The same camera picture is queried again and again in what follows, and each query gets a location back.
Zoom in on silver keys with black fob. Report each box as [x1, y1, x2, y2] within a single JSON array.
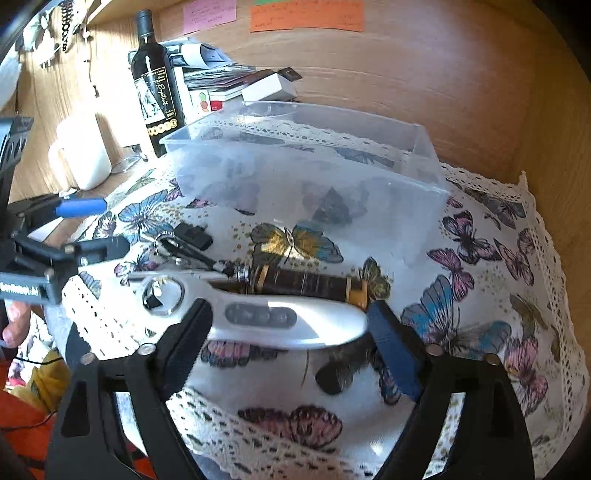
[[153, 222, 235, 277]]

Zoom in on white handheld luggage scale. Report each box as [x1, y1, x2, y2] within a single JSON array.
[[128, 270, 368, 350]]

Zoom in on person's left hand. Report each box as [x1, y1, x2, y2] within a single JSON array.
[[2, 300, 31, 349]]

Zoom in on yellow cloth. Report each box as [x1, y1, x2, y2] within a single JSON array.
[[11, 348, 71, 414]]

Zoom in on white mug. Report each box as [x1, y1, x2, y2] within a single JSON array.
[[48, 110, 111, 191]]

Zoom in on dark wine bottle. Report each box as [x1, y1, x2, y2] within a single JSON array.
[[130, 10, 185, 157]]

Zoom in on brown striped thread spool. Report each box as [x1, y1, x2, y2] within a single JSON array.
[[233, 265, 370, 311]]

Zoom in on stack of books and papers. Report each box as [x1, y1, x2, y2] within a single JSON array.
[[161, 37, 304, 126]]

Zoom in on butterfly print lace tablecloth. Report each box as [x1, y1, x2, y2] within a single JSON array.
[[59, 156, 584, 480]]

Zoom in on pink sticky note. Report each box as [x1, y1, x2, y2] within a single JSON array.
[[182, 0, 238, 34]]

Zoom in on small white box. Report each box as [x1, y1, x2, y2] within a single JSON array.
[[242, 73, 297, 102]]

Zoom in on clear plastic storage box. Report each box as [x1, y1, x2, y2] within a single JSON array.
[[163, 101, 450, 266]]

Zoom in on orange sticky note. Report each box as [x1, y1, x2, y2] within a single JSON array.
[[249, 0, 365, 33]]

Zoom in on black cable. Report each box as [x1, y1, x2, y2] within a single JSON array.
[[12, 352, 63, 370]]

